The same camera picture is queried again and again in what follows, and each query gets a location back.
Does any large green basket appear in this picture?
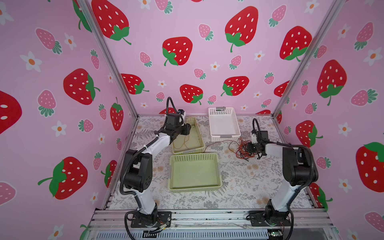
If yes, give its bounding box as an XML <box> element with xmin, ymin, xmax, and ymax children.
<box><xmin>168</xmin><ymin>153</ymin><xmax>223</xmax><ymax>193</ymax></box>

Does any red black cable bundle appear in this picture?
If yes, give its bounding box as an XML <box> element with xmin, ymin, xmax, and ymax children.
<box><xmin>205</xmin><ymin>138</ymin><xmax>262</xmax><ymax>162</ymax></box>

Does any small green basket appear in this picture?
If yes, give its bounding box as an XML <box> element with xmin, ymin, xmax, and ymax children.
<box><xmin>172</xmin><ymin>117</ymin><xmax>205</xmax><ymax>155</ymax></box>

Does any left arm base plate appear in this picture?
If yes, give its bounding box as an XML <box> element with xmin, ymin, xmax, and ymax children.
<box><xmin>131</xmin><ymin>211</ymin><xmax>172</xmax><ymax>228</ymax></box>

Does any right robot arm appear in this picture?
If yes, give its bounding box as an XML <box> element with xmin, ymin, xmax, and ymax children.
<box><xmin>246</xmin><ymin>118</ymin><xmax>319</xmax><ymax>226</ymax></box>

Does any white plastic basket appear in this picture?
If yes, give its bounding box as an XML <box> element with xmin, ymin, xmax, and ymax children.
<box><xmin>208</xmin><ymin>107</ymin><xmax>241</xmax><ymax>142</ymax></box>

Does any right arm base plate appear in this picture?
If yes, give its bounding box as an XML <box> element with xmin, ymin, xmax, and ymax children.
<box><xmin>246</xmin><ymin>211</ymin><xmax>291</xmax><ymax>228</ymax></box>

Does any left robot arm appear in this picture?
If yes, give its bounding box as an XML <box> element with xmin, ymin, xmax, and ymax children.
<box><xmin>119</xmin><ymin>97</ymin><xmax>191</xmax><ymax>217</ymax></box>

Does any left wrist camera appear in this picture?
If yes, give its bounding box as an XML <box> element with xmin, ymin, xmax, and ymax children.
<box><xmin>165</xmin><ymin>110</ymin><xmax>185</xmax><ymax>130</ymax></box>

